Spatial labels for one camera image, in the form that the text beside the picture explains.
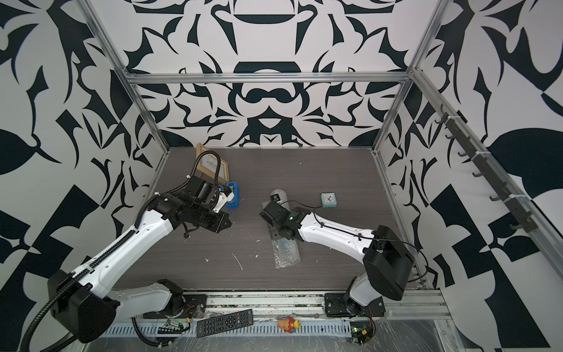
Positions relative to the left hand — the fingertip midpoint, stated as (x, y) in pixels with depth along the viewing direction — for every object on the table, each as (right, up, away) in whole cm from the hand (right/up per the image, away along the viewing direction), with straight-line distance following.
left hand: (227, 220), depth 77 cm
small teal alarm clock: (+40, +4, +22) cm, 45 cm away
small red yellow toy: (+21, -30, -9) cm, 38 cm away
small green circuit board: (-17, -34, -5) cm, 38 cm away
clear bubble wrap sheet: (+20, -12, +4) cm, 24 cm away
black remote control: (-4, -31, -8) cm, 32 cm away
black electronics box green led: (+44, -34, -6) cm, 56 cm away
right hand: (+17, -3, +7) cm, 19 cm away
